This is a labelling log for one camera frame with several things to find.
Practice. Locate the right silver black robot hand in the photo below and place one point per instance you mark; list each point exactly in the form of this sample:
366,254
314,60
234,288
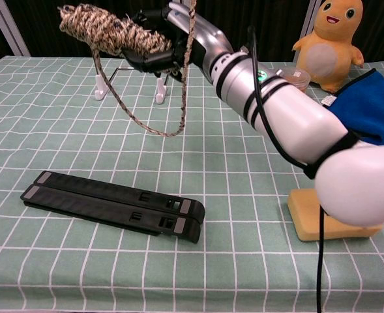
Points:
204,36

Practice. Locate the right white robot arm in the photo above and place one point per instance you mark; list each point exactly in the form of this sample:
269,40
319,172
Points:
292,114

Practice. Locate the clear lidded food container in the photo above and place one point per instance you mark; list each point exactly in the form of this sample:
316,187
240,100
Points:
297,78

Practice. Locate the yellow plush toy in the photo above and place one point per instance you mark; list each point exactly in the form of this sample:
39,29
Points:
325,42

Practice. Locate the blue cloth bag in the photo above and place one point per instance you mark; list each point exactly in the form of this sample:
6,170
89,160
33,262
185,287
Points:
371,104

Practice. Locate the black folding stand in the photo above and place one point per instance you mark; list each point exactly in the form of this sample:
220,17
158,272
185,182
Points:
113,202

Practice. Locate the yellow sponge square hole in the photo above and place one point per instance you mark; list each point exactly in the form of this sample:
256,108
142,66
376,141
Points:
304,221

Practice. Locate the green checkered tablecloth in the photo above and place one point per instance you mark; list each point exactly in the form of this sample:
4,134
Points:
146,277

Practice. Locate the white metal frame post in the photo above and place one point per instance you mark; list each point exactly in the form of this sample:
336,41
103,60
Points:
12,29
310,19

